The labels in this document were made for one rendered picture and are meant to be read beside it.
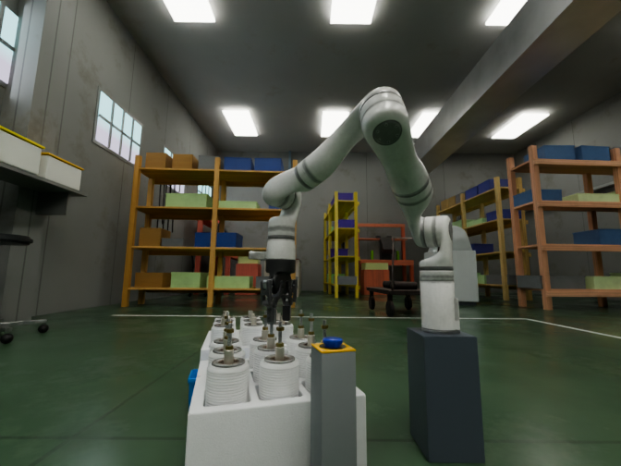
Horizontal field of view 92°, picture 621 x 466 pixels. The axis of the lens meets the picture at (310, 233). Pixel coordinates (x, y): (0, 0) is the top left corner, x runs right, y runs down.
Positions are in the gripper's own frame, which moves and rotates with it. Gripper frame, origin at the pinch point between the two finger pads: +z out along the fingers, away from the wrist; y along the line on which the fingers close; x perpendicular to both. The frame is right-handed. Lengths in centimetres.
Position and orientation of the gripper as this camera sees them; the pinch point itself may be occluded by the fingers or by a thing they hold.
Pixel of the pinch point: (279, 316)
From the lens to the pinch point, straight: 77.9
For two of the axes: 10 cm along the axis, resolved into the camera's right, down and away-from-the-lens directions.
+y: 4.5, 1.3, 8.9
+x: -8.9, 0.5, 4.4
